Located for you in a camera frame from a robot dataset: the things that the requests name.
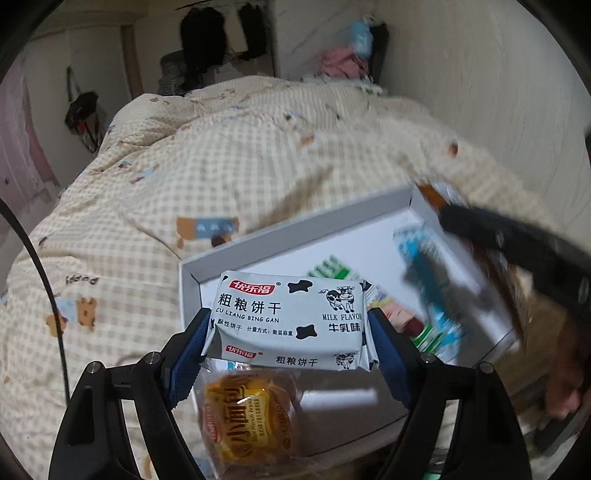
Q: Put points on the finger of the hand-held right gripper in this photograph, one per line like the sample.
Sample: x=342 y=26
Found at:
x=508 y=244

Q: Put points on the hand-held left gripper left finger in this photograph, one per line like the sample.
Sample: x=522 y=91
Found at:
x=189 y=355

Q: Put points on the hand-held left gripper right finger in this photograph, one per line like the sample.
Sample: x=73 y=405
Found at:
x=392 y=360

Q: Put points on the green cartoon candy packet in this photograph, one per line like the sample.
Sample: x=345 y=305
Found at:
x=406 y=323

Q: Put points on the bun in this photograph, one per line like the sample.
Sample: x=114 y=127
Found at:
x=244 y=415

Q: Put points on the blue cartoon candy packet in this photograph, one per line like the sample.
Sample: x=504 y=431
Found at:
x=429 y=286

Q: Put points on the brown snack packet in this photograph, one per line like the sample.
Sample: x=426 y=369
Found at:
x=434 y=196

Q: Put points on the cow-print biscuit packet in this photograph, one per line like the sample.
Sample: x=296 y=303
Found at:
x=277 y=314

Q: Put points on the white cardboard box tray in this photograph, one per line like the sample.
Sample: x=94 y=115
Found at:
x=323 y=249

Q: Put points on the person's right hand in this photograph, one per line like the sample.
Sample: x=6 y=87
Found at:
x=570 y=369

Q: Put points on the checked bear-print blanket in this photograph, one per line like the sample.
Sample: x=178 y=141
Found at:
x=184 y=161

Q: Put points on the white patterned cloth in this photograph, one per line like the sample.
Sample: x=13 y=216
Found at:
x=351 y=85

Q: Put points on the pink cloth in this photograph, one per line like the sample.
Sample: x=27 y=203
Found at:
x=339 y=62

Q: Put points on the light blue pouch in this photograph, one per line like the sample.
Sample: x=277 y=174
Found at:
x=360 y=37

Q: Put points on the black hanging bag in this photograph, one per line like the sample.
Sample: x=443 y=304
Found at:
x=82 y=110

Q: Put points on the grey woven hat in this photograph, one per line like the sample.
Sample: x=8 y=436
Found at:
x=171 y=74

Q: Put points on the large black hanging garment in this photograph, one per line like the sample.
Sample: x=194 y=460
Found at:
x=201 y=41

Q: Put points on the small black hanging garment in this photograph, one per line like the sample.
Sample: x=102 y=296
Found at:
x=254 y=27

